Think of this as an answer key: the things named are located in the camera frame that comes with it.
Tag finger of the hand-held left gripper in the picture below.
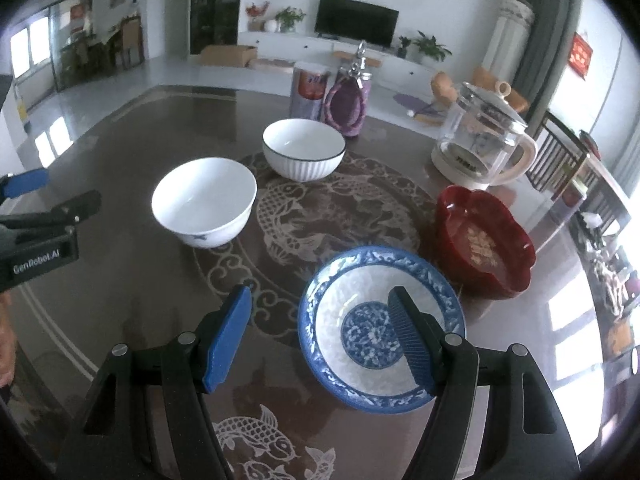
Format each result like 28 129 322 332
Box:
0 190 102 233
0 169 51 201

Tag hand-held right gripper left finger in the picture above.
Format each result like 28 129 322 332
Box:
56 284 253 480

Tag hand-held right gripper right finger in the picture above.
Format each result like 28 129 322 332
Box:
387 286 583 480

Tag blue patterned bowl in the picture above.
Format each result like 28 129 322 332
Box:
297 246 467 413

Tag white bowl blue flower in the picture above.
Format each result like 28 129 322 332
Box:
151 157 258 249

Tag white ribbed bowl dark rim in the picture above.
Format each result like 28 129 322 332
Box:
262 119 347 182

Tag person's left forearm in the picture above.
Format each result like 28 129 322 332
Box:
0 290 17 388

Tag glass electric kettle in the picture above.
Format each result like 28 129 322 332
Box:
431 80 538 187

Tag white canister dark label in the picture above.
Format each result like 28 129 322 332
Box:
559 180 590 213

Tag cardboard box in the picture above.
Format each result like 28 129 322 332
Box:
199 44 258 68

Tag wooden slatted bench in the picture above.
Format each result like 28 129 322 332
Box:
525 110 631 221

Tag purple bottle silver cap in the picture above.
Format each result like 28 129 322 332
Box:
324 40 373 138

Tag orange lounge chair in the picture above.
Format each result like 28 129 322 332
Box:
431 66 531 116

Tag black display cabinet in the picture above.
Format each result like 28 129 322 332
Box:
189 0 247 56

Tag white canister red print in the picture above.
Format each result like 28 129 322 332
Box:
289 61 332 121

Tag red flower arrangement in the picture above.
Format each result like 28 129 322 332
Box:
245 1 271 31

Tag white television cabinet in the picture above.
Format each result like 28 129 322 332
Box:
237 30 441 91

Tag large green potted plant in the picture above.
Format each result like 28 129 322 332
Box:
412 31 453 63

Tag wooden stool metal legs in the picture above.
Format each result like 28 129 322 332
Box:
331 49 383 68

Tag green leafy potted plant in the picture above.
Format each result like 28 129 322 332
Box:
275 6 307 33

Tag white standing air conditioner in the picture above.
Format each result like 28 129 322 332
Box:
484 0 535 86

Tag black television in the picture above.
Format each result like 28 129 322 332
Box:
315 0 400 48

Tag grey curtain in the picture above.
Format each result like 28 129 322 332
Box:
515 0 583 121

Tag red wall calendar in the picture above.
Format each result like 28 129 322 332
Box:
567 31 594 81

